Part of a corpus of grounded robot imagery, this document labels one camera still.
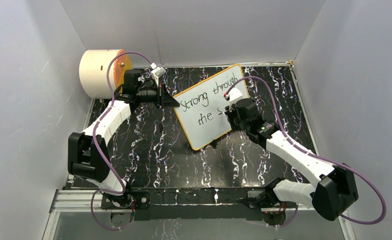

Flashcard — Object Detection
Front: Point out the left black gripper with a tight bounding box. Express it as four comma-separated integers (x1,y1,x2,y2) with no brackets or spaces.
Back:
137,82,180,110

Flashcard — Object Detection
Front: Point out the yellow framed whiteboard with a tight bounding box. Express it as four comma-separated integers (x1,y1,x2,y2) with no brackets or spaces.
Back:
174,64,243,151

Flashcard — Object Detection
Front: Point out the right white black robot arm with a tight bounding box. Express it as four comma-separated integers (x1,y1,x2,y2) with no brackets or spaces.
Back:
225,98,358,221

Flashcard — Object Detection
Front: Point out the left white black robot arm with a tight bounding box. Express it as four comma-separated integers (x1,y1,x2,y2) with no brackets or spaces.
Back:
68,67,179,208

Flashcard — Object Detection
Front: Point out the cream cylindrical drum orange face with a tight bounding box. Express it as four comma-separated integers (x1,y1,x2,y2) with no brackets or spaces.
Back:
79,49,132,99

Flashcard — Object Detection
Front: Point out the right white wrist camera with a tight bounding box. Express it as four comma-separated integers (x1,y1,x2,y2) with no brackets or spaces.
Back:
224,87,243,108

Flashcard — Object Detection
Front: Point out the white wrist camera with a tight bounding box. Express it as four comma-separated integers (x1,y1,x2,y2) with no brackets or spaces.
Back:
150,62,166,80
224,87,243,108

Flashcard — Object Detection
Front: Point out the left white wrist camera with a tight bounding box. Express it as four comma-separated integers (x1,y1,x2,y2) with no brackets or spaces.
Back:
150,62,166,80

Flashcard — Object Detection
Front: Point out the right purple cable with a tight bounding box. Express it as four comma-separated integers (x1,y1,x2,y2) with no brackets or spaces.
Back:
225,75,387,225

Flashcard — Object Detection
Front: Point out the purple cable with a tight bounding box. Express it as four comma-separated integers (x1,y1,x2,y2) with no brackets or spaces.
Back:
90,51,154,231
225,75,387,225

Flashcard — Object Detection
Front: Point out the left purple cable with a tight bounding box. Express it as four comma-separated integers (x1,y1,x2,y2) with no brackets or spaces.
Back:
90,51,154,231

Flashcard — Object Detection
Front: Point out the aluminium front frame rail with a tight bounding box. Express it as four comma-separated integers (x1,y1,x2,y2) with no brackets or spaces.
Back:
43,187,355,240

